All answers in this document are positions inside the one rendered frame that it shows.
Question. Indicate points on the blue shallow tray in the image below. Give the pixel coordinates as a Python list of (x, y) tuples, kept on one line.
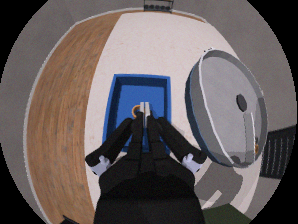
[(128, 90)]

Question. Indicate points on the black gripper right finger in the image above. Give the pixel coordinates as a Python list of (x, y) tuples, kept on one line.
[(189, 156)]

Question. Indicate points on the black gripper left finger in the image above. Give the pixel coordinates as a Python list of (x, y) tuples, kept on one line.
[(100, 159)]

